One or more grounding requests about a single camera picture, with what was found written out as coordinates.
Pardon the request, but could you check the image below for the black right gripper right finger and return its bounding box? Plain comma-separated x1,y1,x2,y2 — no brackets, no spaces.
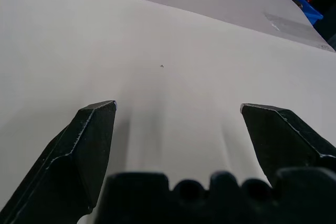
240,103,336,187

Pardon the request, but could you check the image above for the clear tape strip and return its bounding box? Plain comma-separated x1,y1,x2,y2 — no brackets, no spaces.
264,12,320,40

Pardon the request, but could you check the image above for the blue plastic bin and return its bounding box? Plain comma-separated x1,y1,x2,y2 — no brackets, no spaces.
290,0,324,27

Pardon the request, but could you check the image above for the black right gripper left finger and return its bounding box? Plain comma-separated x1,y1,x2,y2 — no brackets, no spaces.
0,100,118,224

